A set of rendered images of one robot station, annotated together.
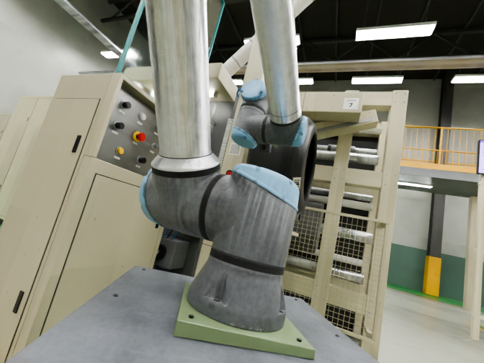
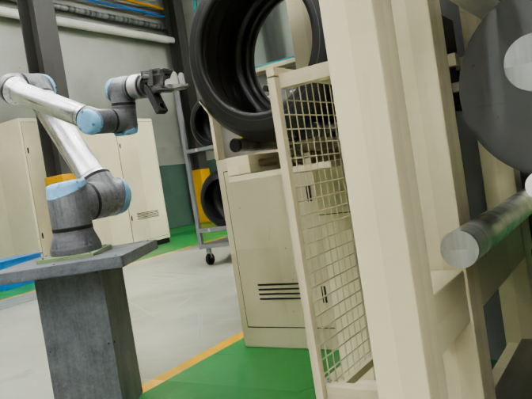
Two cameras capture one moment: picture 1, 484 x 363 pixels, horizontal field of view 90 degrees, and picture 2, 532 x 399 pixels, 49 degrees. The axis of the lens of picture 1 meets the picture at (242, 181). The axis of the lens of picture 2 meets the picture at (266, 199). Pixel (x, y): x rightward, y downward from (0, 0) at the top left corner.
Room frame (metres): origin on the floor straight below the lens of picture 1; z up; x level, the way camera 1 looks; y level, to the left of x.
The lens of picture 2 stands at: (1.63, -2.09, 0.78)
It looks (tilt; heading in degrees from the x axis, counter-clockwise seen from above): 2 degrees down; 100
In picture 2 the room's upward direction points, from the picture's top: 9 degrees counter-clockwise
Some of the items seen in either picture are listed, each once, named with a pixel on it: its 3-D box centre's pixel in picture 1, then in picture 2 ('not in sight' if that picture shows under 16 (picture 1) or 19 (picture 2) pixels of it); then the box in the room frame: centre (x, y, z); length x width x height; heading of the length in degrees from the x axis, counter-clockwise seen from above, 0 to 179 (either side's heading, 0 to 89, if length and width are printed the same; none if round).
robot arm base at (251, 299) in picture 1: (241, 281); (74, 238); (0.50, -0.04, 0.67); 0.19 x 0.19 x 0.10
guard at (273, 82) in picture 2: (305, 259); (379, 210); (1.64, -0.52, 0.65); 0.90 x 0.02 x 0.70; 67
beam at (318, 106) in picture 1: (315, 110); not in sight; (1.66, -0.41, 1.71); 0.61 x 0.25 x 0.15; 67
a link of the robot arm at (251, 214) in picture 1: (254, 212); (70, 203); (0.51, -0.04, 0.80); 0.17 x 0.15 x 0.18; 65
